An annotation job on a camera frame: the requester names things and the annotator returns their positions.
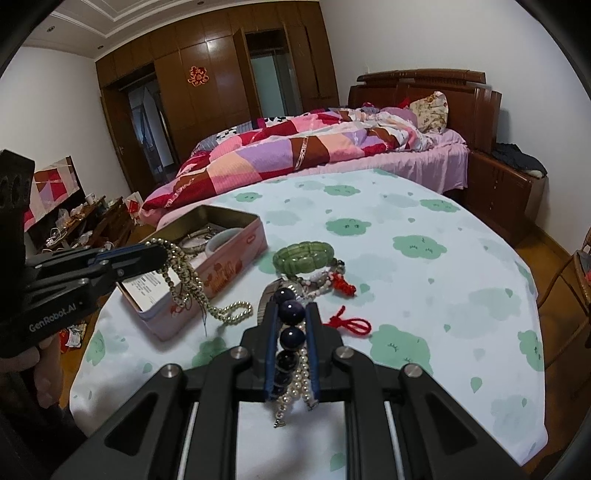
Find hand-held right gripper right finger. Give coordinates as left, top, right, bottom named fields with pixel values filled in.
left=305, top=301, right=528, bottom=480

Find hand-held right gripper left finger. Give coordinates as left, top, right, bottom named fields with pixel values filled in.
left=51, top=300, right=281, bottom=480

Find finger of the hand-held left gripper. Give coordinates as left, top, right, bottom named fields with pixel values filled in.
left=78, top=248, right=170, bottom=303
left=88, top=243, right=163, bottom=267

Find white pearl bracelet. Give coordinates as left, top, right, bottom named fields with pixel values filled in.
left=271, top=347, right=322, bottom=431

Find dark purple bead bracelet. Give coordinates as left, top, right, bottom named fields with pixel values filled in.
left=271, top=286, right=308, bottom=403

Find olive beaded necklace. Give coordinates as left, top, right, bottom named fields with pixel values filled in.
left=147, top=237, right=254, bottom=325

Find pink tin box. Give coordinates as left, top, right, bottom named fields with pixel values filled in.
left=115, top=205, right=269, bottom=343

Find green jade bracelet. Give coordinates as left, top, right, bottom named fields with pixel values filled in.
left=272, top=240, right=337, bottom=278

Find person's left hand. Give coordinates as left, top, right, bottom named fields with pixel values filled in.
left=27, top=336, right=64, bottom=408

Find white paper card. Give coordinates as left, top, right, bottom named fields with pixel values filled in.
left=120, top=266, right=184, bottom=315

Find colourful packet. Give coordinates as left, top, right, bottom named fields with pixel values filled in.
left=59, top=322, right=87, bottom=352

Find low wooden cabinet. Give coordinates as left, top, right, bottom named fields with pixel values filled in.
left=28, top=196, right=140, bottom=260

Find metal watch band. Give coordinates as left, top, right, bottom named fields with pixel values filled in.
left=256, top=275, right=306, bottom=325

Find thin metal bangle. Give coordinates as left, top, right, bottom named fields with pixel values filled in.
left=178, top=229, right=218, bottom=254

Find white jade bangle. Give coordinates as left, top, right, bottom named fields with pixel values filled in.
left=205, top=228, right=246, bottom=258

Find television under patchwork cloth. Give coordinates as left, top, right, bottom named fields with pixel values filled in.
left=22, top=155, right=89, bottom=232

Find brown wooden wardrobe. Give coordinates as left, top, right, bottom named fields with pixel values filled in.
left=94, top=0, right=341, bottom=200

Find patchwork quilt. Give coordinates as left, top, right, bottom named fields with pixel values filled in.
left=141, top=106, right=445, bottom=214

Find wooden bed with pink sheet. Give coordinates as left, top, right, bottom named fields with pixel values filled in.
left=140, top=69, right=503, bottom=228

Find wooden nightstand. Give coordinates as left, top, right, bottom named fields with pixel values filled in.
left=463, top=149, right=549, bottom=248

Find purple pillow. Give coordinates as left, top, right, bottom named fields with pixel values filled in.
left=382, top=106, right=417, bottom=124

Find floral pillow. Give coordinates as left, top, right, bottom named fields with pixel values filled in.
left=408, top=90, right=450, bottom=135

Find dark clothes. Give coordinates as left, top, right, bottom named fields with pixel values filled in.
left=491, top=142, right=549, bottom=179

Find red cord knot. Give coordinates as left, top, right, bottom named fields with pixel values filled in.
left=324, top=304, right=373, bottom=341

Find red knot bracelet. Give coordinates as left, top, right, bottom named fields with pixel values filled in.
left=331, top=271, right=358, bottom=297

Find mixed bead bracelet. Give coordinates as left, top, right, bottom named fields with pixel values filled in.
left=294, top=260, right=350, bottom=297

